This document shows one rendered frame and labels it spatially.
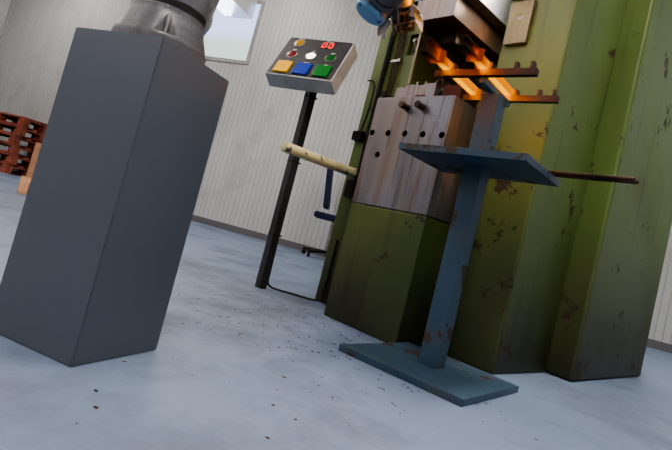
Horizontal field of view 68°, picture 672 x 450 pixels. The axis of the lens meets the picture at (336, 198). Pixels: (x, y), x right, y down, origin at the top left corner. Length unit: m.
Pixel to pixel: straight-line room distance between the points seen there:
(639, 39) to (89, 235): 2.12
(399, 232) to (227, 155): 5.20
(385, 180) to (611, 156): 0.91
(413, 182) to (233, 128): 5.25
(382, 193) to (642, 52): 1.19
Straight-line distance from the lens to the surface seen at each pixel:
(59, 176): 1.06
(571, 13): 2.04
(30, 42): 10.12
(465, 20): 2.19
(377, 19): 1.41
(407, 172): 1.87
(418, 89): 2.06
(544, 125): 1.89
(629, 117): 2.30
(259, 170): 6.57
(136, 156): 0.96
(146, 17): 1.07
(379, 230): 1.90
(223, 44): 7.45
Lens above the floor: 0.34
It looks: 4 degrees up
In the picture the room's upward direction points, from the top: 14 degrees clockwise
